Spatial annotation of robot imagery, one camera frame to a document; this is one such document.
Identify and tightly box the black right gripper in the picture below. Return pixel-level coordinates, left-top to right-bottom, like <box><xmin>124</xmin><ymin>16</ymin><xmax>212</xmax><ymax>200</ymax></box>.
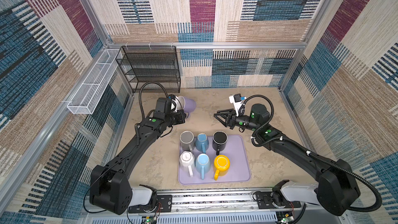
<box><xmin>214</xmin><ymin>108</ymin><xmax>259</xmax><ymax>132</ymax></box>

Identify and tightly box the lavender purple mug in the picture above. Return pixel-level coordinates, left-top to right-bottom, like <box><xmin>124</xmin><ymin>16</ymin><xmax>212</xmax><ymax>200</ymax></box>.
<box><xmin>177</xmin><ymin>96</ymin><xmax>197</xmax><ymax>118</ymax></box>

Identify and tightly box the black mug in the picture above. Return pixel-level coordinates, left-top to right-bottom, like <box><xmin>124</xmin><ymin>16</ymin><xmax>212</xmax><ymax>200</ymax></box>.
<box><xmin>212</xmin><ymin>131</ymin><xmax>228</xmax><ymax>156</ymax></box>

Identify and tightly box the teal blue patterned mug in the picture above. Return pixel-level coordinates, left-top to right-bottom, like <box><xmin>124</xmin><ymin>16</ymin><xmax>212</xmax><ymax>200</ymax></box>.
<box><xmin>195</xmin><ymin>133</ymin><xmax>209</xmax><ymax>153</ymax></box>

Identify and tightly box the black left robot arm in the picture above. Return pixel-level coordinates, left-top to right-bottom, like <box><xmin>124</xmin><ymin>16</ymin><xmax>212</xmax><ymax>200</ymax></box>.
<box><xmin>89</xmin><ymin>97</ymin><xmax>186</xmax><ymax>215</ymax></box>

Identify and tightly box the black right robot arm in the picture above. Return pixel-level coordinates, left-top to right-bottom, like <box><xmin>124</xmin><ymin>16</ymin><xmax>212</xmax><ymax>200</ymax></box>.
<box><xmin>214</xmin><ymin>104</ymin><xmax>362</xmax><ymax>216</ymax></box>

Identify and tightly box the grey mug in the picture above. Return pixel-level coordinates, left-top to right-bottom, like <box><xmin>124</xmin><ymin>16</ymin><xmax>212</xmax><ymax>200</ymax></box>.
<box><xmin>179</xmin><ymin>131</ymin><xmax>195</xmax><ymax>152</ymax></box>

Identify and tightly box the white mug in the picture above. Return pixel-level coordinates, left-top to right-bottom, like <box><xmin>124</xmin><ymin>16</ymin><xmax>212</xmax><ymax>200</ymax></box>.
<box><xmin>179</xmin><ymin>151</ymin><xmax>195</xmax><ymax>177</ymax></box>

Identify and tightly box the yellow mug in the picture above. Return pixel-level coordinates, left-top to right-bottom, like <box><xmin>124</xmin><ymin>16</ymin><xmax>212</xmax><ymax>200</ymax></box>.
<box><xmin>214</xmin><ymin>155</ymin><xmax>231</xmax><ymax>180</ymax></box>

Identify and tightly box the light blue mug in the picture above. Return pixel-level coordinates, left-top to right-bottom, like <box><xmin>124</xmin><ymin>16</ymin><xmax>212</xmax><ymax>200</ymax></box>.
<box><xmin>195</xmin><ymin>153</ymin><xmax>211</xmax><ymax>180</ymax></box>

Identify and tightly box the lavender silicone tray mat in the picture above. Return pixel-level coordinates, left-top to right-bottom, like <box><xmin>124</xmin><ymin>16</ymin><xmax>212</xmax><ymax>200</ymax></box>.
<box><xmin>178</xmin><ymin>134</ymin><xmax>251</xmax><ymax>185</ymax></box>

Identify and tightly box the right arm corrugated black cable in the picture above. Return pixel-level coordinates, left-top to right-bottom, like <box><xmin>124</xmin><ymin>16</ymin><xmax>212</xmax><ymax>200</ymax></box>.
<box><xmin>237</xmin><ymin>94</ymin><xmax>382</xmax><ymax>213</ymax></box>

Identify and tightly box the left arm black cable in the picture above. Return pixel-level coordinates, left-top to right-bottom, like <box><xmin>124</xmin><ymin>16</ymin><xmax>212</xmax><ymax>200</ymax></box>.
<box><xmin>135</xmin><ymin>81</ymin><xmax>170</xmax><ymax>138</ymax></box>

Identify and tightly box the black wire mesh shelf rack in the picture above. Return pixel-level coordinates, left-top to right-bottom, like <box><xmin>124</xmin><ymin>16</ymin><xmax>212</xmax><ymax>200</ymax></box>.
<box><xmin>116</xmin><ymin>46</ymin><xmax>181</xmax><ymax>93</ymax></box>

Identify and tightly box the aluminium front rail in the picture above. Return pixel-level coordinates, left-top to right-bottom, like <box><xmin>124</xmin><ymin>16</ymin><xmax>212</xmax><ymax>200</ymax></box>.
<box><xmin>80</xmin><ymin>186</ymin><xmax>346</xmax><ymax>224</ymax></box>

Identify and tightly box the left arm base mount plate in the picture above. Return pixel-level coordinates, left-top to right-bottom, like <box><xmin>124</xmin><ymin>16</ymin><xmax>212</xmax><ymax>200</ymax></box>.
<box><xmin>127</xmin><ymin>195</ymin><xmax>173</xmax><ymax>214</ymax></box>

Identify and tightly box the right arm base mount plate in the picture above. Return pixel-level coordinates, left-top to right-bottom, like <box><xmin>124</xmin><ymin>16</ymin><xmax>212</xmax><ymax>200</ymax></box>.
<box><xmin>252</xmin><ymin>191</ymin><xmax>302</xmax><ymax>209</ymax></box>

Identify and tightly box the white wire mesh basket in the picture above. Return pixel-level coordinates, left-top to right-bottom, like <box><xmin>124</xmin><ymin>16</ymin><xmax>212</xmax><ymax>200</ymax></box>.
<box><xmin>67</xmin><ymin>49</ymin><xmax>119</xmax><ymax>115</ymax></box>

